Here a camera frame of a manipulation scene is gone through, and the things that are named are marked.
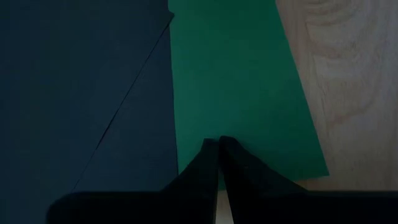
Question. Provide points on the green paper sheet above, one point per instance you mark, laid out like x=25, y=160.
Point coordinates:
x=233, y=77

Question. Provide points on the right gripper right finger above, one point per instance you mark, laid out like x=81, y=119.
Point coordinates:
x=280, y=208

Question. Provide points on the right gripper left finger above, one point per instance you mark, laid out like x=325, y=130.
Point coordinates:
x=140, y=208

